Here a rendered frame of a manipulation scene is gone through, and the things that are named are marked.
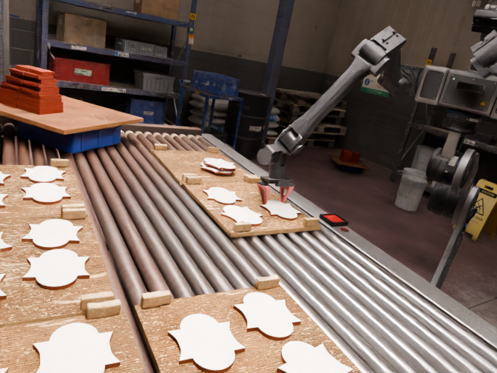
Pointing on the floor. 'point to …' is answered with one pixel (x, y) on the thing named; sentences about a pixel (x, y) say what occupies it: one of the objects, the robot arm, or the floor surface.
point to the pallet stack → (297, 106)
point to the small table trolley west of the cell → (207, 106)
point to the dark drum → (248, 122)
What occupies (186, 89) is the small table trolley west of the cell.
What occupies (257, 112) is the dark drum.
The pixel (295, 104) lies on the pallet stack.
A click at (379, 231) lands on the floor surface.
